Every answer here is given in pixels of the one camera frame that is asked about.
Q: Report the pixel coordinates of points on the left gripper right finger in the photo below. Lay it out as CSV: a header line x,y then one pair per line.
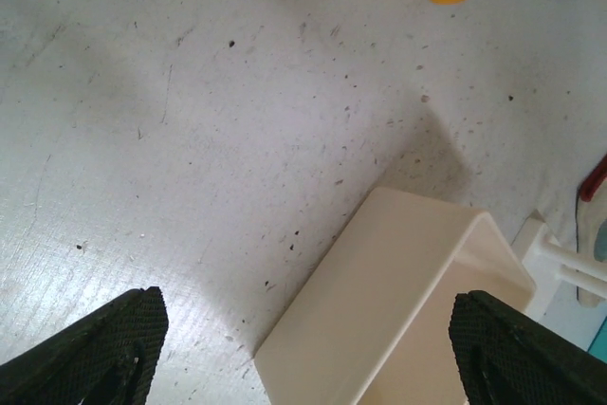
x,y
503,357

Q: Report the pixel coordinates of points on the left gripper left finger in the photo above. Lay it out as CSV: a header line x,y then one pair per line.
x,y
107,357

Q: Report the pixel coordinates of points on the cream plastic tray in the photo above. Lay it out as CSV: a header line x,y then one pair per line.
x,y
371,325

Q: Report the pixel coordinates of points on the beige work glove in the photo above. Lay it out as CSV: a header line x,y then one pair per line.
x,y
591,214

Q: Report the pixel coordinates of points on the white peg board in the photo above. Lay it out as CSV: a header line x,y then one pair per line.
x,y
570,290

